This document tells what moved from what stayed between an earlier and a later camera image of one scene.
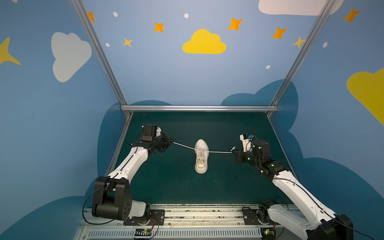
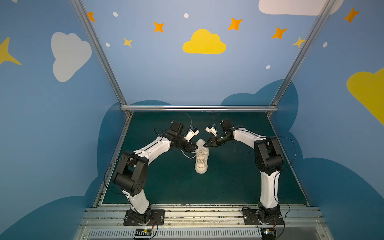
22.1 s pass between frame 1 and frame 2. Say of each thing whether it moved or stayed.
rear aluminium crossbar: stayed
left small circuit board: stayed
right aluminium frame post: stayed
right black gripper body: moved
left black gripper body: moved
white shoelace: moved
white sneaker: stayed
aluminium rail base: stayed
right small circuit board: stayed
